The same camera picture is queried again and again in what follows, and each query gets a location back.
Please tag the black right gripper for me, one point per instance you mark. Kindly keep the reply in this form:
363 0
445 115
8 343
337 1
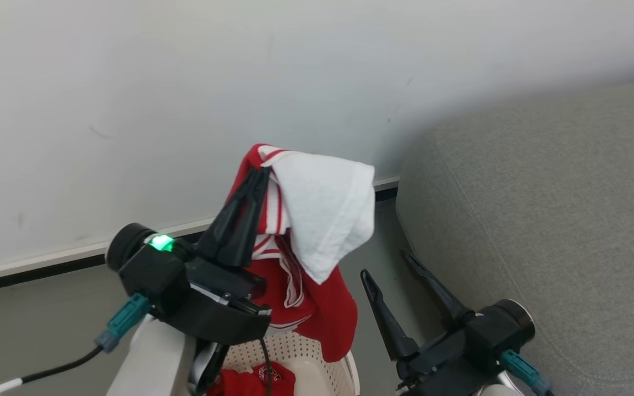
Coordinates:
487 330

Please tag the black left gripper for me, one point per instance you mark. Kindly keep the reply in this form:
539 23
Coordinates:
152 275

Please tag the red and white jersey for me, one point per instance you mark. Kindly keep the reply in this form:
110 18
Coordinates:
322 220

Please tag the red garment with white print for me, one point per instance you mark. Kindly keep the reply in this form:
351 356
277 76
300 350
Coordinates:
245 382

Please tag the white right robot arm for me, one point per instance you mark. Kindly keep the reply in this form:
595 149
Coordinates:
496 389

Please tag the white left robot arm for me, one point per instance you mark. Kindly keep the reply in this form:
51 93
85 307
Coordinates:
152 363

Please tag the white perforated laundry basket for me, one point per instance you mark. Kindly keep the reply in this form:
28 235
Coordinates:
317 368

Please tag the white and black baseboard strip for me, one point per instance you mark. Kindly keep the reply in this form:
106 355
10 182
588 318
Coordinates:
75 256

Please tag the grey fabric sofa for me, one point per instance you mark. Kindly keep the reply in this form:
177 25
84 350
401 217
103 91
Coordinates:
559 220

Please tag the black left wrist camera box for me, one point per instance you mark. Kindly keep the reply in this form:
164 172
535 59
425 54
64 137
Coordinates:
218 319

